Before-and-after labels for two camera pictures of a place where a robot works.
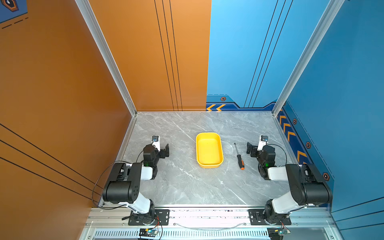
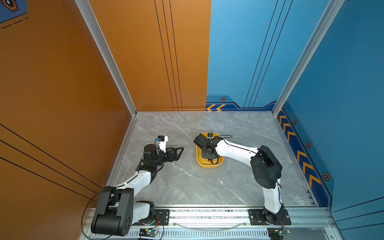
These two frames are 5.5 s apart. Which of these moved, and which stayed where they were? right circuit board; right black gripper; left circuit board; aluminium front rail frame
Moved: right black gripper
Stayed: right circuit board; aluminium front rail frame; left circuit board
